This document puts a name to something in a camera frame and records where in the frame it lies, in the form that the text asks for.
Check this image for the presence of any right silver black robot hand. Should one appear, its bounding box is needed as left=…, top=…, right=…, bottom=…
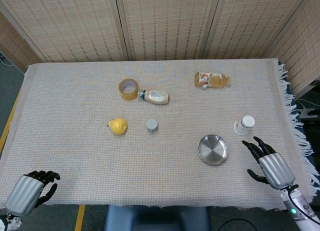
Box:
left=241, top=136, right=297, bottom=191

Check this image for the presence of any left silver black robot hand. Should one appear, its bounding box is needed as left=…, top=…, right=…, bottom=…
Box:
left=4, top=170, right=61, bottom=217

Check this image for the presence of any white paper cup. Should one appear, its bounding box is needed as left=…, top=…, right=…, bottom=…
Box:
left=233, top=115, right=256, bottom=136

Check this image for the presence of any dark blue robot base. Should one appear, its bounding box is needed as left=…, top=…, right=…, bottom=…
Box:
left=103, top=205, right=211, bottom=231

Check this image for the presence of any steel round bowl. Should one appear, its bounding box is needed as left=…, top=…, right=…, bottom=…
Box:
left=197, top=134, right=230, bottom=166

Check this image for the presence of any white metal stand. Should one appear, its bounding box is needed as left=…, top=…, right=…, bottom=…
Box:
left=298, top=107, right=316, bottom=120

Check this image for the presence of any white waffle weave tablecloth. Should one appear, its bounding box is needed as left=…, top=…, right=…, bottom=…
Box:
left=0, top=57, right=320, bottom=212

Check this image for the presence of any orange snack packet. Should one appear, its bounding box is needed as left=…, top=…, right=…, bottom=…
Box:
left=193, top=71, right=232, bottom=91

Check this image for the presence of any yellow pear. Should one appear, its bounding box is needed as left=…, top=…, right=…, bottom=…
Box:
left=107, top=117, right=129, bottom=136

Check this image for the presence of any woven bamboo screen panel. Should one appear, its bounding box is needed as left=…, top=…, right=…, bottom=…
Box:
left=202, top=0, right=311, bottom=61
left=114, top=0, right=223, bottom=62
left=264, top=0, right=320, bottom=97
left=0, top=10, right=43, bottom=74
left=0, top=0, right=132, bottom=64

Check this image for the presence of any small grey lidded jar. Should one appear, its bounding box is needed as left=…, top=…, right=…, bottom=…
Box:
left=146, top=118, right=160, bottom=133

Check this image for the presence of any mayonnaise squeeze bottle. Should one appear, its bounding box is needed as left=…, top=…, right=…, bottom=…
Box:
left=138, top=89, right=170, bottom=106

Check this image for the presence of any brown packing tape roll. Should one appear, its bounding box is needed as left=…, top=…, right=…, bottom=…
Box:
left=118, top=78, right=139, bottom=101

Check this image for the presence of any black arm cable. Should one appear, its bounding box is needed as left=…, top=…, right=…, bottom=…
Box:
left=217, top=184, right=320, bottom=231

